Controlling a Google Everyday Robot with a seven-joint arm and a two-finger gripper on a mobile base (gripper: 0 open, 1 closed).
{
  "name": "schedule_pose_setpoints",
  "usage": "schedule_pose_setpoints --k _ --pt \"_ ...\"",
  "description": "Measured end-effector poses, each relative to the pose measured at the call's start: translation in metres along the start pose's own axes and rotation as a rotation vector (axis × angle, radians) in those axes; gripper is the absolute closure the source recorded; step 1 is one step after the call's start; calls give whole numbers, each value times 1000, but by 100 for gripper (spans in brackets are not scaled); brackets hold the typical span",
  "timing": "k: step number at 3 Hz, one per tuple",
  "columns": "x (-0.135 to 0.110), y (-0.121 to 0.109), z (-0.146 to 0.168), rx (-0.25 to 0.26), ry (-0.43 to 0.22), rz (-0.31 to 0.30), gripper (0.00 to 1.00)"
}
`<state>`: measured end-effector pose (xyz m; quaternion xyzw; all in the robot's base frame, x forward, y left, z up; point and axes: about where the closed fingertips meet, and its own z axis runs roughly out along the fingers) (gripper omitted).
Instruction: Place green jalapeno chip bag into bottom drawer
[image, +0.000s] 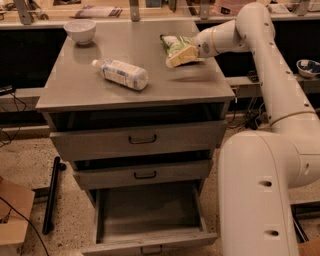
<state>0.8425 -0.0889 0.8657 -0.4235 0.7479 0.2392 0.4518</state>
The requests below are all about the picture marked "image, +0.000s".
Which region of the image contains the black cable left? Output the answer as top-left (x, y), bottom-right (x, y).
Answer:
top-left (0, 196), bottom-right (51, 256)

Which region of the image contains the magazine on back shelf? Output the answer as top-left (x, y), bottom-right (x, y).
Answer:
top-left (73, 5), bottom-right (122, 19)

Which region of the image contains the grey middle drawer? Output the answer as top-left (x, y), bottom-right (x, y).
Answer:
top-left (73, 159), bottom-right (213, 190)

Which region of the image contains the green jalapeno chip bag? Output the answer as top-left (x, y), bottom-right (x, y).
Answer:
top-left (160, 35), bottom-right (194, 53)

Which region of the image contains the black power adapter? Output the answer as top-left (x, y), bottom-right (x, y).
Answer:
top-left (245, 115), bottom-right (262, 130)

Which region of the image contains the cardboard box left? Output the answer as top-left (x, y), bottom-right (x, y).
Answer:
top-left (0, 177), bottom-right (35, 256)

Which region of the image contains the clear plastic water bottle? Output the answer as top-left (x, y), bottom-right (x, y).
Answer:
top-left (92, 59), bottom-right (148, 91)

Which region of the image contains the blue patterned bowl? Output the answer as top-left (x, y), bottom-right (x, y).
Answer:
top-left (296, 59), bottom-right (320, 78)

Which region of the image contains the white ceramic bowl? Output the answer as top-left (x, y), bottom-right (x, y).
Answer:
top-left (64, 19), bottom-right (96, 45)

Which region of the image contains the grey metal drawer cabinet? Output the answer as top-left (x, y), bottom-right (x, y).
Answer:
top-left (35, 20), bottom-right (236, 256)

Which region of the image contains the black bar left floor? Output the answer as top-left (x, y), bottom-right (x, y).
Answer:
top-left (42, 157), bottom-right (66, 235)

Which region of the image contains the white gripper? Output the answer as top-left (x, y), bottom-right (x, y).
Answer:
top-left (166, 28), bottom-right (214, 68)

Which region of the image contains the black small device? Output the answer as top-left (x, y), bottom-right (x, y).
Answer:
top-left (247, 70), bottom-right (259, 83)

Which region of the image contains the grey top drawer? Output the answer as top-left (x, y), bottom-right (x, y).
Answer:
top-left (50, 121), bottom-right (226, 161)

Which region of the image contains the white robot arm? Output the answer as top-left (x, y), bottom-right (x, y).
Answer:
top-left (166, 2), bottom-right (320, 256)

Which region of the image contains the grey open bottom drawer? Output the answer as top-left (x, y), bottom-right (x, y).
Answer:
top-left (81, 181), bottom-right (217, 256)

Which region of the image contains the cardboard box right corner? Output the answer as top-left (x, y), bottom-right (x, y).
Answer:
top-left (299, 239), bottom-right (320, 256)

